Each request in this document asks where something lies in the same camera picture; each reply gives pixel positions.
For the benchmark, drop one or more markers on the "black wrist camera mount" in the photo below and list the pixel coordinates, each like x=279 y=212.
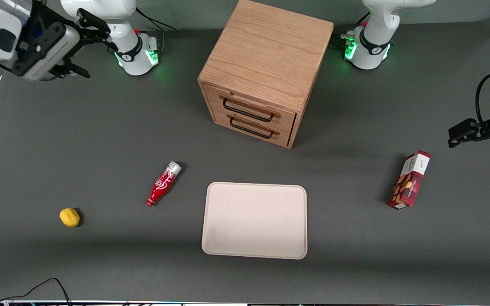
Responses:
x=36 y=46

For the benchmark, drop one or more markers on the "yellow lemon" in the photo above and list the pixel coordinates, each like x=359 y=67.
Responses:
x=69 y=217

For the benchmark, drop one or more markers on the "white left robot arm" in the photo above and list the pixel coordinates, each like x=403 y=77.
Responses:
x=370 y=42

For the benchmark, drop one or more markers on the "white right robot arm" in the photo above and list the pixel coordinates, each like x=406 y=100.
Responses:
x=100 y=8

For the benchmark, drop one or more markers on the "wooden drawer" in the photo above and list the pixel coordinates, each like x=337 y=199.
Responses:
x=283 y=117
x=285 y=135

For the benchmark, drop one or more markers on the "beige plastic tray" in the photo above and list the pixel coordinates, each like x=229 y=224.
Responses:
x=254 y=221

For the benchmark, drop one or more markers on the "wooden drawer cabinet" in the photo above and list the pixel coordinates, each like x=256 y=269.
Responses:
x=266 y=51

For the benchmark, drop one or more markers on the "red cola bottle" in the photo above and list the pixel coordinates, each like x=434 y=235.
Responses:
x=162 y=185

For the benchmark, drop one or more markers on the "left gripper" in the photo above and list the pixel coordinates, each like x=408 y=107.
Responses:
x=488 y=128

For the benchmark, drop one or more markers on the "red biscuit box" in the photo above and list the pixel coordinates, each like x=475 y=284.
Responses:
x=410 y=180

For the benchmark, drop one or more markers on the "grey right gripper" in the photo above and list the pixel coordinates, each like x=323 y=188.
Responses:
x=84 y=30

